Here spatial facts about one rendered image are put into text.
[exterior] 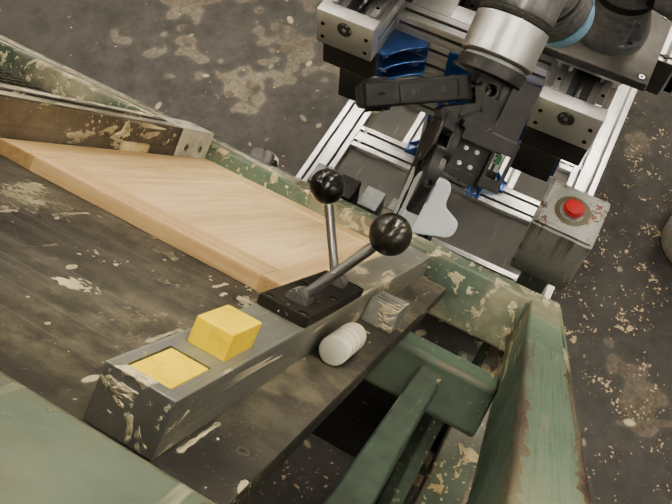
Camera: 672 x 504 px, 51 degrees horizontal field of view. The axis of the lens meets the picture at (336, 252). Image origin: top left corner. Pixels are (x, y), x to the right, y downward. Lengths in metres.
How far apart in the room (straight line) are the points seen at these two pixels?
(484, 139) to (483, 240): 1.49
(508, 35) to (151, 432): 0.48
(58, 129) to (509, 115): 0.61
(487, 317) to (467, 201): 0.98
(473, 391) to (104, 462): 0.80
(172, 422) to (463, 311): 0.95
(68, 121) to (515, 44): 0.63
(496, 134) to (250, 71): 2.18
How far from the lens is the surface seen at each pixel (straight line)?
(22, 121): 1.00
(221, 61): 2.90
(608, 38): 1.52
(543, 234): 1.39
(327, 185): 0.74
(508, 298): 1.31
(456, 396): 1.00
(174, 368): 0.45
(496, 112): 0.74
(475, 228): 2.21
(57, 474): 0.22
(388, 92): 0.71
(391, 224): 0.60
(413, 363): 1.00
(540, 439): 0.61
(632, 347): 2.42
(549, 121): 1.52
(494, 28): 0.72
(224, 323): 0.49
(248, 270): 0.80
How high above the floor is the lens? 2.03
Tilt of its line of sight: 60 degrees down
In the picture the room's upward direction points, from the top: 4 degrees clockwise
